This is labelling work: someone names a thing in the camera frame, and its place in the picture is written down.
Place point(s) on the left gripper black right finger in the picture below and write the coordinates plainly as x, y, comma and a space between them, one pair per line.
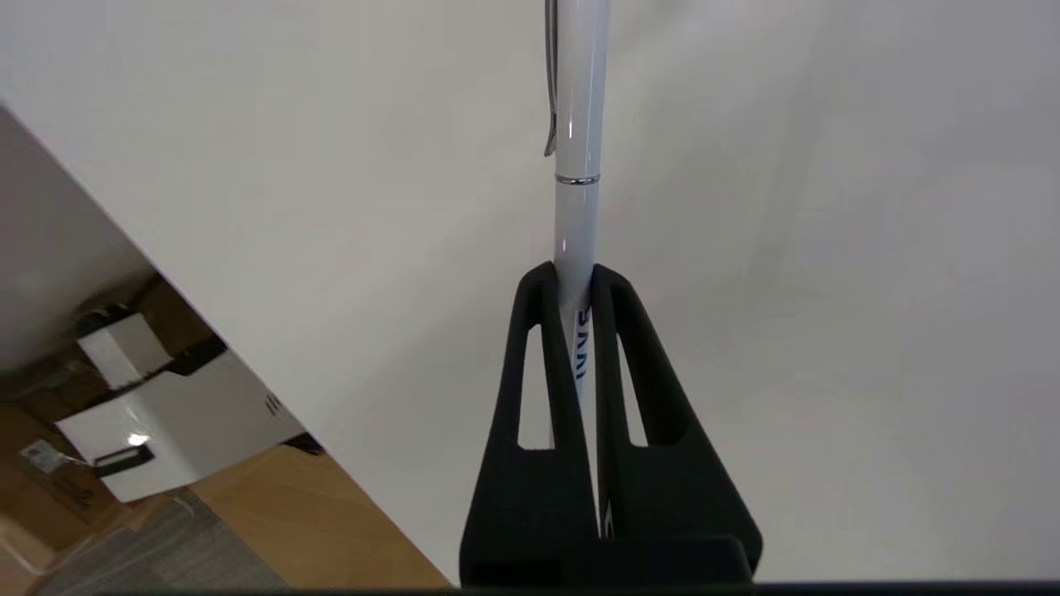
662, 497

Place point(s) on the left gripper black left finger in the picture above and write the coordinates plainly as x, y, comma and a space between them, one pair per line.
530, 497

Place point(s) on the white ballpoint pen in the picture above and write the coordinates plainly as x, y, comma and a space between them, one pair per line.
580, 124

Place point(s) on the small white cardboard box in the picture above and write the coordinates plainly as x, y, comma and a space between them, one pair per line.
124, 348

